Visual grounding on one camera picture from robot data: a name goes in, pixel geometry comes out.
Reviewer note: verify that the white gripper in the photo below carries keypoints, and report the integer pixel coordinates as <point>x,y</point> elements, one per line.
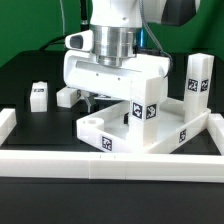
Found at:
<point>83,71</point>

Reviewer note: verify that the white desk top tray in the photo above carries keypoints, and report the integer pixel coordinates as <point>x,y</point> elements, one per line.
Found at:
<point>107,131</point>

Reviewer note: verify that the white front fence bar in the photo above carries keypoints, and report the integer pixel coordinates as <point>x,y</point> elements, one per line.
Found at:
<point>89,165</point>

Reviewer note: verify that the white left fence block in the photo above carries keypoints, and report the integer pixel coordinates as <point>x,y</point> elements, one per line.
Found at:
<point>7,123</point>

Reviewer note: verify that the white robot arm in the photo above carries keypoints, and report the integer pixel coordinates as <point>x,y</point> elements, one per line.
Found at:
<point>107,58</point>

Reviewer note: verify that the white fence block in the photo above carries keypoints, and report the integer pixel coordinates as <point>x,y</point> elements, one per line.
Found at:
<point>7,123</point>
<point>215,128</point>

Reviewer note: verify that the white right fence block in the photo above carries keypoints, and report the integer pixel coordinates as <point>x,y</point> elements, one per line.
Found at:
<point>215,128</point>

